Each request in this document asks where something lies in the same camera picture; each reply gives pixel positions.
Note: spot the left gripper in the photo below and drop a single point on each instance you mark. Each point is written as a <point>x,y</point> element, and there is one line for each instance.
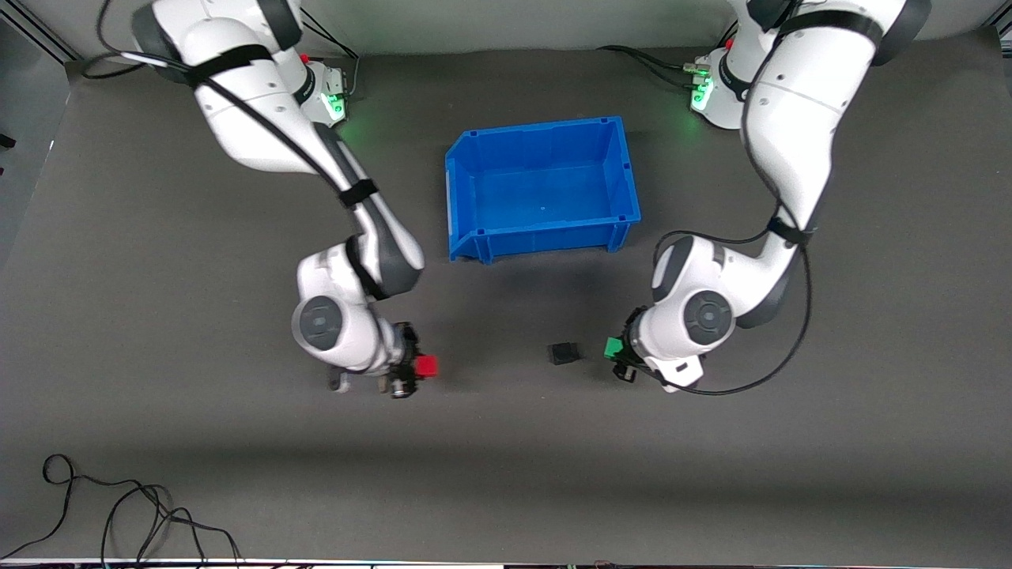
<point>626,353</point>

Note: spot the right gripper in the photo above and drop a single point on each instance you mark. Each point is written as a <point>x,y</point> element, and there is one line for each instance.
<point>406,355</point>

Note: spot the small red cube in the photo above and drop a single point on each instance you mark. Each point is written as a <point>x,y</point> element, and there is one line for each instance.
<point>427,365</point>

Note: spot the small green cube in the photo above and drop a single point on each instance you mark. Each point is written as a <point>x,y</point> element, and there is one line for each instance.
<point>613,348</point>

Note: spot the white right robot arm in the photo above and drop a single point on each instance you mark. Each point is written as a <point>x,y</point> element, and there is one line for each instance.
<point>253,118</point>

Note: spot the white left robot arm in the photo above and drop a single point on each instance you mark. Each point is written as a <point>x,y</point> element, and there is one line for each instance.
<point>798,118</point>

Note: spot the small black cube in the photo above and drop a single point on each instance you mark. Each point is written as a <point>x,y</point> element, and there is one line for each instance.
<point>562,352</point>

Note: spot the dark grey table mat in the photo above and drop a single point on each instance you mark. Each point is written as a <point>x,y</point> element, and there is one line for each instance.
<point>506,442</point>

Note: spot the blue plastic storage bin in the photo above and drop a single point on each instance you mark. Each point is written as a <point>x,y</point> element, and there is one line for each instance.
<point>545,190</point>

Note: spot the black aluminium frame rail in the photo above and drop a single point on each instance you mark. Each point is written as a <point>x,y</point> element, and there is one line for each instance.
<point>47,39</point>

